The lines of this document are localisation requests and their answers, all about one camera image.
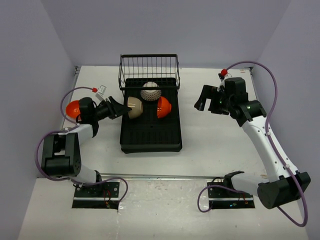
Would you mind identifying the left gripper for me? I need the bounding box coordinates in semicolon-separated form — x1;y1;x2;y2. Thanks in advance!
92;96;131;121

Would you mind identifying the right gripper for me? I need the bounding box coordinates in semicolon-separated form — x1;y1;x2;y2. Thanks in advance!
195;84;234;116

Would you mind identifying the beige ceramic bowl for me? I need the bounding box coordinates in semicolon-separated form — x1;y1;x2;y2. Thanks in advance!
127;96;143;120

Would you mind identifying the orange plastic bowl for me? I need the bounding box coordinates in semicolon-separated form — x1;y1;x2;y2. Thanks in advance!
157;96;172;119
65;100;80;120

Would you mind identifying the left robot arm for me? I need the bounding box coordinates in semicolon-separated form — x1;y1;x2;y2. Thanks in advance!
35;96;132;197

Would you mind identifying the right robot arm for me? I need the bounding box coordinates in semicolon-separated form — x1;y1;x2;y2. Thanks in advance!
194;77;311;209

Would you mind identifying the black dish rack tray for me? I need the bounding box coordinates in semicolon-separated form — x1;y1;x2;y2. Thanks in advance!
120;77;182;154

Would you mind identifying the brown patterned white bowl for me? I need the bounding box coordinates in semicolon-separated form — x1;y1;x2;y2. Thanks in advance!
140;81;162;102

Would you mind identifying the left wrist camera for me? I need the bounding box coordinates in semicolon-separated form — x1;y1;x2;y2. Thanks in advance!
95;85;107;101

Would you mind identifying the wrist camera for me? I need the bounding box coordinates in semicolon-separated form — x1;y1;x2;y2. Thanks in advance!
218;68;233;87
95;85;107;101

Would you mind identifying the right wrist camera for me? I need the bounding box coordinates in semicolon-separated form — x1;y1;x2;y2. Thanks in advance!
218;68;233;87

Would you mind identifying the black wire basket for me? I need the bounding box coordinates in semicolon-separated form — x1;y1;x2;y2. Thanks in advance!
118;53;181;91

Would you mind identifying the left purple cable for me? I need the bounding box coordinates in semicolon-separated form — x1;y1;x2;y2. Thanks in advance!
36;86;98;181

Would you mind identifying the purple cable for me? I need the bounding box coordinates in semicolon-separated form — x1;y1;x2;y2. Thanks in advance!
226;60;309;228
36;86;98;181

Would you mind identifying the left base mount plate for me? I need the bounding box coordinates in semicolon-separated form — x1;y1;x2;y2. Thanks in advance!
72;181;120;210

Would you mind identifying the base mount plate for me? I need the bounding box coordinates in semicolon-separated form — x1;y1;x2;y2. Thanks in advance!
207;187;255;210
72;181;120;210

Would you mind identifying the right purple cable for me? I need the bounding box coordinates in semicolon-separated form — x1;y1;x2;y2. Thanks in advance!
226;60;309;228

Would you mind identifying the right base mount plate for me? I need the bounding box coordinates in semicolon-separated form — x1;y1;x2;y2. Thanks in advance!
207;187;255;210

